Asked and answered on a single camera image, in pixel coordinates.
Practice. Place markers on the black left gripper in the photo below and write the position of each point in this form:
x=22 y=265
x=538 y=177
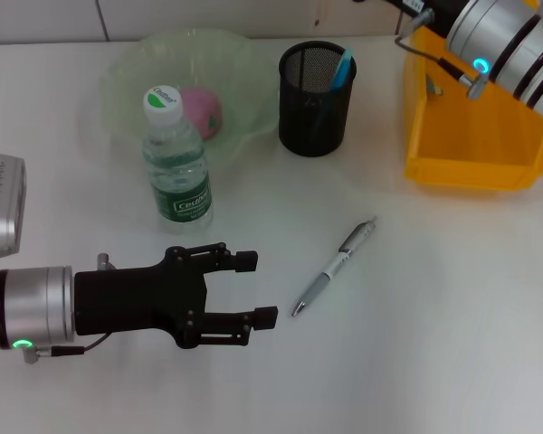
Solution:
x=126 y=298

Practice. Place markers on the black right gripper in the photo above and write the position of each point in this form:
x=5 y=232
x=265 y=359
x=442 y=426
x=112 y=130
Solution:
x=443 y=13

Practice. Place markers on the silver grey pen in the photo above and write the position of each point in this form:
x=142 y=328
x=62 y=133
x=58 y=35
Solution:
x=326 y=276

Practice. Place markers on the blue scissors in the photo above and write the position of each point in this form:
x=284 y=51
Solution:
x=344 y=72

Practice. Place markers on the clear green-label water bottle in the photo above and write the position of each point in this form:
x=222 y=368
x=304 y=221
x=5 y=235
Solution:
x=181 y=181

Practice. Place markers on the pink toy peach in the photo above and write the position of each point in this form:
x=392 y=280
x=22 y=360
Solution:
x=203 y=113

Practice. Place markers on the black mesh pen holder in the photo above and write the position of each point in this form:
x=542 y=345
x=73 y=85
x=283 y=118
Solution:
x=314 y=131

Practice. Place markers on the green glass fruit bowl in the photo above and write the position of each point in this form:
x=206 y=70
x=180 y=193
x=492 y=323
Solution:
x=244 y=81

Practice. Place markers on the silver connector stub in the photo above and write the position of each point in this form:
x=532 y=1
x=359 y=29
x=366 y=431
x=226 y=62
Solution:
x=103 y=260
x=423 y=18

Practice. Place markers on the yellow plastic bin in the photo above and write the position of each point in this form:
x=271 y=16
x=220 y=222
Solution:
x=470 y=135

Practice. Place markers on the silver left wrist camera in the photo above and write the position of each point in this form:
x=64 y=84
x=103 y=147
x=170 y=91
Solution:
x=0 y=217

